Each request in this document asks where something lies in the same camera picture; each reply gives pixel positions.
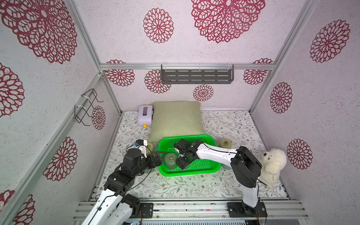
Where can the green plastic basket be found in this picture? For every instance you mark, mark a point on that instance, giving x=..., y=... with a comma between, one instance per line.
x=199, y=166

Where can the yellow-green canister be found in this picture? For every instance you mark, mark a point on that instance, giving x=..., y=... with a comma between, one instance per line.
x=149, y=148

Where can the white plush dog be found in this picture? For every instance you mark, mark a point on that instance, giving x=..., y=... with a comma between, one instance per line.
x=273, y=162

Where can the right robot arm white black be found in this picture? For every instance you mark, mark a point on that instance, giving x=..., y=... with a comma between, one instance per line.
x=245, y=166

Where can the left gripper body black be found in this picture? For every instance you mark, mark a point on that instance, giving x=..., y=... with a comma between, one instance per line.
x=146, y=162

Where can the grey wall shelf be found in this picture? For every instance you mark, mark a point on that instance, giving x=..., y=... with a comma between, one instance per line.
x=196, y=76

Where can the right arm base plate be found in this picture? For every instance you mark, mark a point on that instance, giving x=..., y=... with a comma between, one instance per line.
x=241, y=210

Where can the lilac toaster toy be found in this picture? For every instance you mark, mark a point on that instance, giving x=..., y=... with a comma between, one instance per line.
x=145, y=114

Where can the green linen cushion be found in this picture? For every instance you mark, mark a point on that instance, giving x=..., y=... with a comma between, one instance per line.
x=176, y=118

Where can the green canister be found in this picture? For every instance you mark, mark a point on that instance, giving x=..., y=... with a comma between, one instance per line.
x=170, y=161

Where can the yellow canister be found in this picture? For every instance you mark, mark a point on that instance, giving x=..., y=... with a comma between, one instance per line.
x=225, y=143

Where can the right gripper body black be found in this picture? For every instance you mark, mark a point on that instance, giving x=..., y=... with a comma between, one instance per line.
x=183, y=153

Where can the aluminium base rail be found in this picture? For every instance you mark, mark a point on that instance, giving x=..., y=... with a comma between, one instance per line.
x=279, y=210

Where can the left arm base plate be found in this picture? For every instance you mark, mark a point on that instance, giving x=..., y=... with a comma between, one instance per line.
x=142, y=210

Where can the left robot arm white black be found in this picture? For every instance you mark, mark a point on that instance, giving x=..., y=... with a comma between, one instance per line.
x=115, y=205

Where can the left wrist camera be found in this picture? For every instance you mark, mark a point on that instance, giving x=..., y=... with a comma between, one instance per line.
x=142, y=146

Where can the blue canister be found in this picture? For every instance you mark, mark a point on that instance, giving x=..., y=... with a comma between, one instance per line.
x=226, y=167

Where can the black wire wall rack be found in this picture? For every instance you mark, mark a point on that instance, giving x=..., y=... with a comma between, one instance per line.
x=82, y=110

